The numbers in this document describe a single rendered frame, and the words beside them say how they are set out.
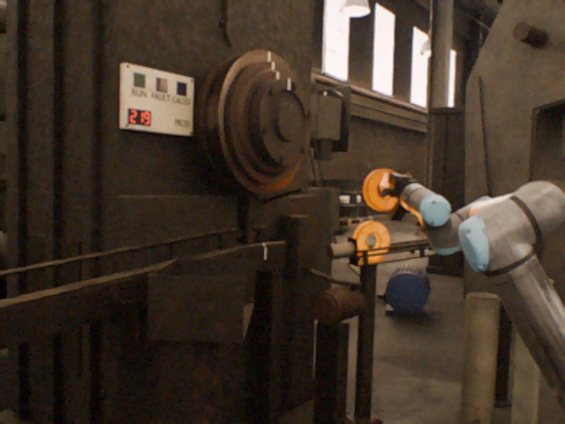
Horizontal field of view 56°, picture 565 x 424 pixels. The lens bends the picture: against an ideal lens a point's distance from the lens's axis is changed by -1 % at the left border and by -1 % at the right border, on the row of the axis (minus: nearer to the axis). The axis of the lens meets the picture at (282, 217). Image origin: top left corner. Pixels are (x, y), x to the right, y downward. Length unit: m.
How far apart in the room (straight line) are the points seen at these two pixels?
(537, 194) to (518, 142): 2.95
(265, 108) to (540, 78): 2.83
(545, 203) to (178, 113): 1.05
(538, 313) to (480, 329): 0.87
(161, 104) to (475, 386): 1.49
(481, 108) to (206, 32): 2.89
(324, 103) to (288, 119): 8.07
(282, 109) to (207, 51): 0.32
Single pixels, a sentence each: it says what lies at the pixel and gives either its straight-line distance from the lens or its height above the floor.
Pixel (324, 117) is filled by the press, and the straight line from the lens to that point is 9.80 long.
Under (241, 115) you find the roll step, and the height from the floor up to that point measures 1.12.
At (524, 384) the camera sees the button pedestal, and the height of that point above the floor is 0.22.
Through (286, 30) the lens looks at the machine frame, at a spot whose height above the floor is 1.51.
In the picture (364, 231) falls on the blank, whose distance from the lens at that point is 2.06.
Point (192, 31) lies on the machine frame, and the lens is 1.81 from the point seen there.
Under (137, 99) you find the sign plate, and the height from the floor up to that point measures 1.15.
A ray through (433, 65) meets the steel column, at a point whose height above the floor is 3.21.
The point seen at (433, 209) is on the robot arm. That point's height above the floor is 0.85.
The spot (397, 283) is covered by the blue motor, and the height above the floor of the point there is 0.25.
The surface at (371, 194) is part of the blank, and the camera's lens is 1.98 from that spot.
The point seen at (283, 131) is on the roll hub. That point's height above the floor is 1.08.
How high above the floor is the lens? 0.92
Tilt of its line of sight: 4 degrees down
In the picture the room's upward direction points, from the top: 2 degrees clockwise
